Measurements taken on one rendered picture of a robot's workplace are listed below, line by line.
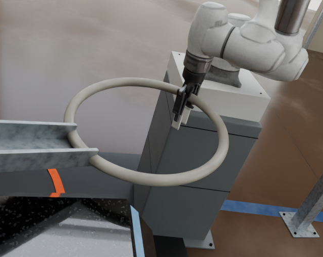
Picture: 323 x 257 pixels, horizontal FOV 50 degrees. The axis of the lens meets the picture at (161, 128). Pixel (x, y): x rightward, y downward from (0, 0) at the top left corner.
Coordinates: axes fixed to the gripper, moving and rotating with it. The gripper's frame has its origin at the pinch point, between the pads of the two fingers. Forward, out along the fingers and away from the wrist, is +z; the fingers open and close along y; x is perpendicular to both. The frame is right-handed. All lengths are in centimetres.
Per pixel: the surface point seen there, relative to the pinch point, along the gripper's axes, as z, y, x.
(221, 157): -10.2, 21.0, 24.4
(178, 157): 31.0, -16.0, -2.8
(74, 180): 85, -11, -59
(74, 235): -1, 61, 10
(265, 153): 95, -151, 15
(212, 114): -10.6, 4.5, 12.2
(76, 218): -1, 57, 7
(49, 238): -1, 65, 7
